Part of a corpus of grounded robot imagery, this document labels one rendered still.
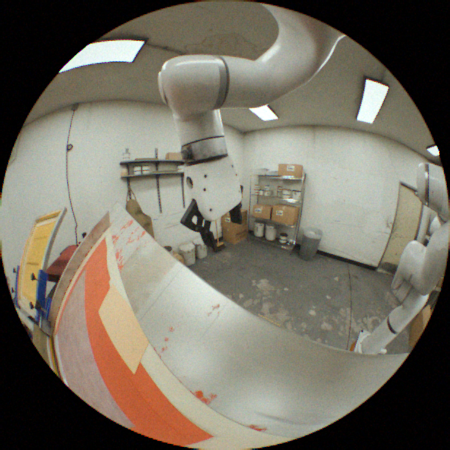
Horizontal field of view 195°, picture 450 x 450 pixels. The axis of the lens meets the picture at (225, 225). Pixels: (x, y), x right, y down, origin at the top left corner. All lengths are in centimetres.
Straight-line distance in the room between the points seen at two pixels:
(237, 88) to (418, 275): 46
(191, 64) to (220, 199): 19
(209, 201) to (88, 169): 210
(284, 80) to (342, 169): 316
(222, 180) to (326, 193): 309
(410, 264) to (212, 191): 46
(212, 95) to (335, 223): 331
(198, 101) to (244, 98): 5
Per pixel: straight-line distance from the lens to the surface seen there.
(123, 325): 15
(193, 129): 21
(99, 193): 218
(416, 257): 41
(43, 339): 67
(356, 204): 335
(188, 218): 21
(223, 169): 23
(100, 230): 45
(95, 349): 22
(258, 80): 18
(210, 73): 15
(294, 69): 17
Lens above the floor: 160
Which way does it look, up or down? 20 degrees down
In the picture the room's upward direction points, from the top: straight up
